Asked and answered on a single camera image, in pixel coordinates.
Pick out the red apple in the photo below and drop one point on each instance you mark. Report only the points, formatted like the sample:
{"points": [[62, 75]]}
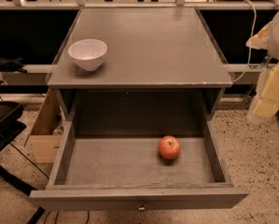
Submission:
{"points": [[169, 147]]}

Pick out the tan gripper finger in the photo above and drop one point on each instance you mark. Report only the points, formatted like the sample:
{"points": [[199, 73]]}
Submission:
{"points": [[265, 104], [260, 40]]}

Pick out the black chair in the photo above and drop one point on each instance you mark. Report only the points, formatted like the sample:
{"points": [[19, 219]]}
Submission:
{"points": [[10, 128]]}

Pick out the metal drawer knob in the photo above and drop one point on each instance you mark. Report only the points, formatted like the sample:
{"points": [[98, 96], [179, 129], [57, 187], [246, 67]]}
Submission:
{"points": [[141, 207]]}

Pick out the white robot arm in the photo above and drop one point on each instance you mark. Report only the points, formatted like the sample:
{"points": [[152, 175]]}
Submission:
{"points": [[273, 44]]}

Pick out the open grey top drawer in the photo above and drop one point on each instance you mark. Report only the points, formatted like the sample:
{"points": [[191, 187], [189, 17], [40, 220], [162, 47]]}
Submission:
{"points": [[117, 174]]}

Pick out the grey wooden cabinet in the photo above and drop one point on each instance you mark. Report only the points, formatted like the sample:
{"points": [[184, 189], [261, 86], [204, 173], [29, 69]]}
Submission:
{"points": [[147, 48]]}

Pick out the black bag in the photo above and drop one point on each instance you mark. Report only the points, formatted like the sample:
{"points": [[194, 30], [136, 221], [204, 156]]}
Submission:
{"points": [[11, 65]]}

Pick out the cardboard box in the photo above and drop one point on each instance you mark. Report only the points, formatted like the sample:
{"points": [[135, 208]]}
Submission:
{"points": [[44, 141]]}

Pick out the white ceramic bowl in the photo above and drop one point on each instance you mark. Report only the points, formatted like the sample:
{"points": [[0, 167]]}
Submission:
{"points": [[88, 54]]}

